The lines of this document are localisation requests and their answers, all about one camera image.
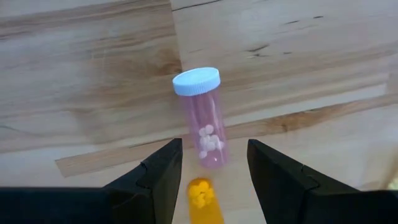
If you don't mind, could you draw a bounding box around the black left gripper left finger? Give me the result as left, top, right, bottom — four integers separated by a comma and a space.
104, 139, 183, 224

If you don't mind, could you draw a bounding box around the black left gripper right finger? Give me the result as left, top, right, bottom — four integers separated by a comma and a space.
248, 139, 358, 224

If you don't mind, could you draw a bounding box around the pink medicine bottle white cap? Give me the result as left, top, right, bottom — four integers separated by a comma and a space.
172, 67, 230, 170

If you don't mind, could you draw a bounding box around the orange medicine bottle white cap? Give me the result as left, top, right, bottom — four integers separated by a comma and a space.
186, 177, 225, 224

